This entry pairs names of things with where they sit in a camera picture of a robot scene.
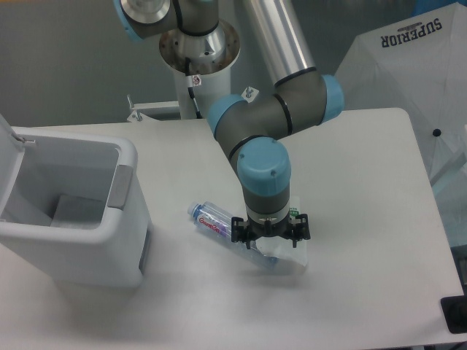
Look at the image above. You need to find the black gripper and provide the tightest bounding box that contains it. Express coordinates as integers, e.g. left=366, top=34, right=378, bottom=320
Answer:
left=231, top=214, right=311, bottom=249

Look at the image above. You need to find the white plastic pouch green label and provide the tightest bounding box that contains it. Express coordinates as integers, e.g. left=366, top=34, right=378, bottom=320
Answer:
left=247, top=195, right=308, bottom=274

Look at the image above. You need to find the clear plastic water bottle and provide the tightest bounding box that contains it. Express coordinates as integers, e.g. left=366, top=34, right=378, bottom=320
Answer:
left=188, top=201, right=279, bottom=270

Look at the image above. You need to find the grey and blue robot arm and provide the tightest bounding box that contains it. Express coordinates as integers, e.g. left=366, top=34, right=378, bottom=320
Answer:
left=114, top=1, right=344, bottom=245

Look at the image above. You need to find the white open trash can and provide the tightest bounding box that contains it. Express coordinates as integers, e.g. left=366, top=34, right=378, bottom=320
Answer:
left=1, top=120, right=151, bottom=287

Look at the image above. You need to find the black device at table edge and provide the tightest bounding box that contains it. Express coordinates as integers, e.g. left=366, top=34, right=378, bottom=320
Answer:
left=440, top=295, right=466, bottom=334

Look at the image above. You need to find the white umbrella with lettering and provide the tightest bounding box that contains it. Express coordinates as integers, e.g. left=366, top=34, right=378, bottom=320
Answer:
left=333, top=3, right=467, bottom=183

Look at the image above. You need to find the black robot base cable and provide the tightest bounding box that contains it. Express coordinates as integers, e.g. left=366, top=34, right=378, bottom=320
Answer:
left=183, top=56, right=204, bottom=120

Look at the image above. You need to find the white metal mounting frame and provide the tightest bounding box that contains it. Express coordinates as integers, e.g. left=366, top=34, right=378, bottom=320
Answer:
left=126, top=86, right=260, bottom=123

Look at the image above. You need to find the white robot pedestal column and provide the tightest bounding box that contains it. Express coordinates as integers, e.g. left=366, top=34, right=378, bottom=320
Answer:
left=159, top=20, right=240, bottom=119

